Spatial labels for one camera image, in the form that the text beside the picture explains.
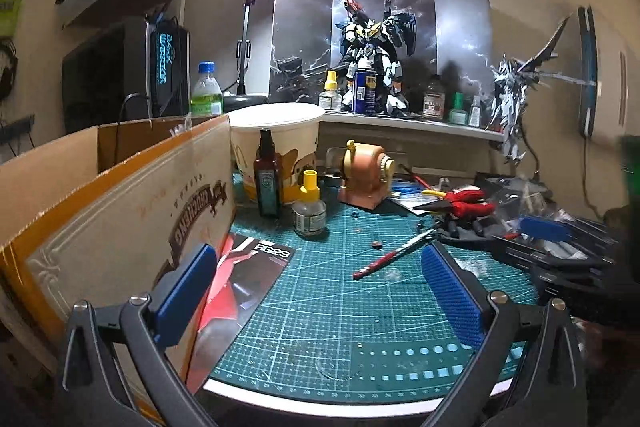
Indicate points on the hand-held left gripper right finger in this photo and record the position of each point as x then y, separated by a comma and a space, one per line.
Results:
452, 302

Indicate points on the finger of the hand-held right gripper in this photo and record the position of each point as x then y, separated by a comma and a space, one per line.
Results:
545, 229
570, 282

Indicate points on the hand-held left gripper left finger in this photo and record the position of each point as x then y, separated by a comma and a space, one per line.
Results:
185, 294

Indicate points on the pile of clear plastic bags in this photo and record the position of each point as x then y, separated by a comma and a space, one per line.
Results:
525, 194

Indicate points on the black red model manual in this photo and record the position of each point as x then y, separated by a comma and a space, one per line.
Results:
250, 272

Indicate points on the red hobby knife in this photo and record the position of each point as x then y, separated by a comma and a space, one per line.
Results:
390, 254

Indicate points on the brown cardboard box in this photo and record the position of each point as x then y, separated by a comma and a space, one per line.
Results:
100, 217

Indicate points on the white winged robot model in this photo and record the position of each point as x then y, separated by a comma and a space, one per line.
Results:
510, 107

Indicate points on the green cutting mat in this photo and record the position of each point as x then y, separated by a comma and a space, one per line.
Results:
325, 307

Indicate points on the clear small bottle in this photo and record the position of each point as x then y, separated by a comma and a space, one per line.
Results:
475, 114

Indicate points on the dark glass spray bottle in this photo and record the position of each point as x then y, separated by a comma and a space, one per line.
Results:
267, 187

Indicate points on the green small bottle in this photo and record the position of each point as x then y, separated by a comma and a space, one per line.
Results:
458, 112

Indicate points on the small yellow-capped glass bottle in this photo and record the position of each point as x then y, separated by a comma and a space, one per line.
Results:
309, 217

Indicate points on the pink pencil sharpener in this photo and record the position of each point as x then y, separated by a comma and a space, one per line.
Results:
362, 172

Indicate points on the white desk shelf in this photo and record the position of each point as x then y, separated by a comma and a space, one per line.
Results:
415, 127

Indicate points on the brown glass jar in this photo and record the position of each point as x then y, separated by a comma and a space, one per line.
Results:
433, 104

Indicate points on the cream paper bucket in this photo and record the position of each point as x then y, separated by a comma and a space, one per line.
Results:
290, 132

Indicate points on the blue-capped water bottle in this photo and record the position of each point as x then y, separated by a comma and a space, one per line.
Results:
206, 94

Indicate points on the blue spray can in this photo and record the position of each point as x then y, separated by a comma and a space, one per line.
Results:
365, 92

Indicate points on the black computer tower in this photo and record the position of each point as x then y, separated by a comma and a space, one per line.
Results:
102, 82
167, 67

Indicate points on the yellow-capped glue bottle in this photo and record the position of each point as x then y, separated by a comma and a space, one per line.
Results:
330, 99

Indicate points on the dark robot model figure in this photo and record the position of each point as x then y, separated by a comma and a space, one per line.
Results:
380, 42

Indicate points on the desk lamp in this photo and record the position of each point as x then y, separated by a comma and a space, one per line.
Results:
245, 37

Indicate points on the grey lightning backdrop poster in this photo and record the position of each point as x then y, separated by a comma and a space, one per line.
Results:
305, 17

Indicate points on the blue round wall disc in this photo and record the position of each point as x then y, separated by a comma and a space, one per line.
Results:
588, 72

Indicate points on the green wall sign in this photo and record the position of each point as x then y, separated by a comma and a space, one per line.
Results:
10, 17

